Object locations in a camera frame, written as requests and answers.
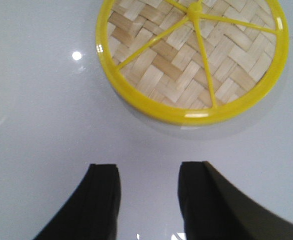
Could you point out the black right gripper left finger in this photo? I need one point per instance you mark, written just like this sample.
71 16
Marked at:
91 212

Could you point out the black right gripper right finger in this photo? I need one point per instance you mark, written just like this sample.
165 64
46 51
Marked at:
214 209

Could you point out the yellow bamboo steamer lid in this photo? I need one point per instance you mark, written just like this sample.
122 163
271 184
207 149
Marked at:
192 62

